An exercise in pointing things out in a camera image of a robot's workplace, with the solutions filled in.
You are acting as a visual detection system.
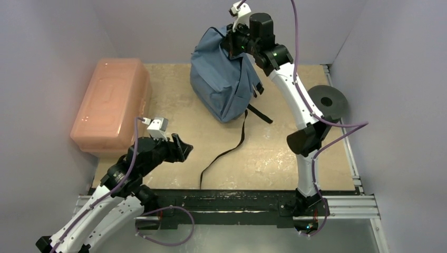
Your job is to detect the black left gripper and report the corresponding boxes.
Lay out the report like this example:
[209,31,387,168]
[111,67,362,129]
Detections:
[141,132,192,176]

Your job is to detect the blue grey backpack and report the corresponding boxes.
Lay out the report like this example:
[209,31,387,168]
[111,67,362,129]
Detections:
[190,26,274,189]

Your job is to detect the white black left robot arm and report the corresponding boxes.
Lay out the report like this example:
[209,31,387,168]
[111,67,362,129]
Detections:
[35,134,193,252]

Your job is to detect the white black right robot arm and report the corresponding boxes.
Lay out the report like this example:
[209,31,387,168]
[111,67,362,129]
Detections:
[221,13,331,215]

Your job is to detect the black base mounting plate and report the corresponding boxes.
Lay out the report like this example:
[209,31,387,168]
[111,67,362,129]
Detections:
[87,188,331,231]

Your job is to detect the pink plastic storage box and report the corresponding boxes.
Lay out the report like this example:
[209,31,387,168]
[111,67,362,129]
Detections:
[70,58,151,157]

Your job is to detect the black filament spool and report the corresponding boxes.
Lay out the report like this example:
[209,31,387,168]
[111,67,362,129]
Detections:
[308,85,349,123]

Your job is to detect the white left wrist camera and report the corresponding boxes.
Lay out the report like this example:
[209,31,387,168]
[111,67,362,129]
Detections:
[142,117,169,141]

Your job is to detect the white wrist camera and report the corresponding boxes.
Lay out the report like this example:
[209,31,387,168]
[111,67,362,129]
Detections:
[142,117,169,141]
[229,0,251,32]

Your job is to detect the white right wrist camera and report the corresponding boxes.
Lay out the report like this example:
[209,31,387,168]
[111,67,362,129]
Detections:
[229,0,251,32]

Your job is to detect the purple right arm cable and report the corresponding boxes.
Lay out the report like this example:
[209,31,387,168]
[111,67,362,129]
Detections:
[235,0,370,238]

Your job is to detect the aluminium frame rails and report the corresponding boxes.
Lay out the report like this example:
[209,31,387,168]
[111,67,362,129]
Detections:
[70,64,391,253]

